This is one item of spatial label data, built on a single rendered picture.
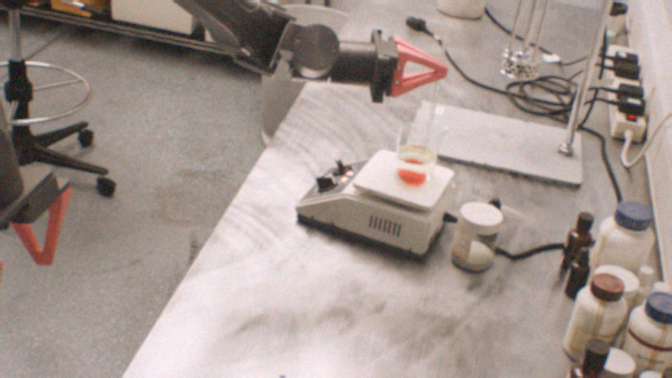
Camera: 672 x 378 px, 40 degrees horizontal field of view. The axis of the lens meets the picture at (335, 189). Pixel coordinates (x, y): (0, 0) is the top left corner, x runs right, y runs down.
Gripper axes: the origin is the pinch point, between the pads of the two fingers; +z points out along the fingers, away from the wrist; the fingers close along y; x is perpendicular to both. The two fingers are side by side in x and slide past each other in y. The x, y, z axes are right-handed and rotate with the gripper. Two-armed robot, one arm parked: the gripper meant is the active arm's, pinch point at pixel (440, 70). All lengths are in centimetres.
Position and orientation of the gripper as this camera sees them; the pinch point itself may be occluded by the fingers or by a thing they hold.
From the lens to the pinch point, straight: 124.5
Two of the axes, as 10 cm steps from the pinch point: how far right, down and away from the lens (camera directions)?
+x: -1.1, 8.6, 5.1
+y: -0.5, -5.1, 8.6
